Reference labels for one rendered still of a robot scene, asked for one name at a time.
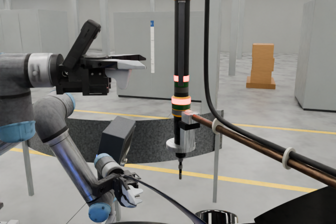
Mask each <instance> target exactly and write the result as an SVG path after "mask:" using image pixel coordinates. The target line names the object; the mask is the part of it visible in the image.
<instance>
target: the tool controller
mask: <svg viewBox="0 0 336 224"><path fill-rule="evenodd" d="M135 127H136V121H134V120H131V119H128V118H124V117H121V116H117V117H116V118H115V119H114V120H113V121H112V122H111V123H110V124H109V125H108V127H107V128H106V129H105V130H104V131H103V132H102V134H101V139H100V143H99V148H98V152H97V156H98V155H100V154H108V155H109V156H111V157H112V158H113V159H114V160H115V161H116V162H117V163H118V164H119V165H120V166H122V167H124V166H125V163H126V162H127V158H125V157H126V155H127V154H128V152H129V150H130V146H131V142H132V138H133V134H134V130H135Z"/></svg>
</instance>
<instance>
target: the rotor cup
mask: <svg viewBox="0 0 336 224"><path fill-rule="evenodd" d="M209 213H211V224H235V217H236V222H237V224H238V223H239V219H238V216H237V215H236V214H234V213H232V212H230V211H226V210H218V209H207V210H201V211H198V212H196V213H195V215H196V216H198V217H199V218H200V219H202V220H203V221H204V222H205V223H207V224H209Z"/></svg>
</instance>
